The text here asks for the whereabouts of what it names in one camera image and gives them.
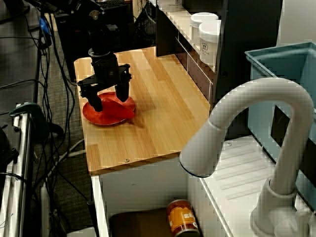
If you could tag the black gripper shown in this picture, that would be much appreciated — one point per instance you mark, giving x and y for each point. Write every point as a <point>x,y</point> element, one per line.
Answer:
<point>106,71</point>

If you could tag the red toy chili pepper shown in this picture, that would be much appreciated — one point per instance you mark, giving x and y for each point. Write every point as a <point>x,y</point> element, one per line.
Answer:
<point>118,111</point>

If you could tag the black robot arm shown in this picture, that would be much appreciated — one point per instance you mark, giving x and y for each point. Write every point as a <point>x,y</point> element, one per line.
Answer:
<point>98,37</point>

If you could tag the red round plate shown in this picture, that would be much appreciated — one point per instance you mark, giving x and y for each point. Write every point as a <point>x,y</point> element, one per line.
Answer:
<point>98,118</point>

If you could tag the black computer tower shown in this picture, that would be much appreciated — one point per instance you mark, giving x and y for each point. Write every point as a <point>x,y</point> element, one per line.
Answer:
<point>123,29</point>

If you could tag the green clamp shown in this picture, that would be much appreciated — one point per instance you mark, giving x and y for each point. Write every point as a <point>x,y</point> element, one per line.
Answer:
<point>32,108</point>

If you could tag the short black side panel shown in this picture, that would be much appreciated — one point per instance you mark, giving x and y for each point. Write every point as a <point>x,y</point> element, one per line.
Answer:
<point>165,37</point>

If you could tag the dark tile backsplash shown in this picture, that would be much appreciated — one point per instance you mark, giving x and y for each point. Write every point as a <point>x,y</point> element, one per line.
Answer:
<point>197,76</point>

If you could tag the black keyboard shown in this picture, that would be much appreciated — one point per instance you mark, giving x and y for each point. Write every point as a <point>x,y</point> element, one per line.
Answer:
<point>113,4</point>

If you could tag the white toy kitchen cabinet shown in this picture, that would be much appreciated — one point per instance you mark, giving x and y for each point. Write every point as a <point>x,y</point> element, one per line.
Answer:
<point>148,187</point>

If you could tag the dark grey desk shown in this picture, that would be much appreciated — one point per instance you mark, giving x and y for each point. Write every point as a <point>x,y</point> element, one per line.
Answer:
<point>14,61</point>

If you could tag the light wooden shelf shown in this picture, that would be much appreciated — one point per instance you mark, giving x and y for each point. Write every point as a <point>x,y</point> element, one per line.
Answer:
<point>180,22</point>

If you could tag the white lidded jar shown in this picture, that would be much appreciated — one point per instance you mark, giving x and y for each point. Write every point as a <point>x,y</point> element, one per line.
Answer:
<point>197,27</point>
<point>170,5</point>

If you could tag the white jar with house logo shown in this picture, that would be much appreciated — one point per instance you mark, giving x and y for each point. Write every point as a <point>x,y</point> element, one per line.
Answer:
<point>209,42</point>

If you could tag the black box device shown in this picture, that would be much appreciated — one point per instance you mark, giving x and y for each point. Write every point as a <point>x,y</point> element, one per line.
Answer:
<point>6,153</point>

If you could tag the black metal rod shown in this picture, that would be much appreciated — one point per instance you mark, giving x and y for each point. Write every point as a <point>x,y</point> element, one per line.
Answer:
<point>92,219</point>

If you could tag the orange soup can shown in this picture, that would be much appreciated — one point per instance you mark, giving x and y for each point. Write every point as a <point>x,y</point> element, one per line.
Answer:
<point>180,219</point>

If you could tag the tall black side panel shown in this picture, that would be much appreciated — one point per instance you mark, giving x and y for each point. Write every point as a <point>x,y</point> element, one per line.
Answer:
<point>247,49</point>

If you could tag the blue-grey plastic bin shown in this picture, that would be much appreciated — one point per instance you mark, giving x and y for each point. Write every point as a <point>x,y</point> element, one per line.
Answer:
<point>261,98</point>

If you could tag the white toy faucet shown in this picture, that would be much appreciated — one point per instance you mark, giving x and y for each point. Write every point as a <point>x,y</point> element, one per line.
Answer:
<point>271,91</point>

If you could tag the aluminium frame rail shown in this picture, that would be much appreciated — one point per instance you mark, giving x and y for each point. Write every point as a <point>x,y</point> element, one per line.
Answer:
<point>22,153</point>

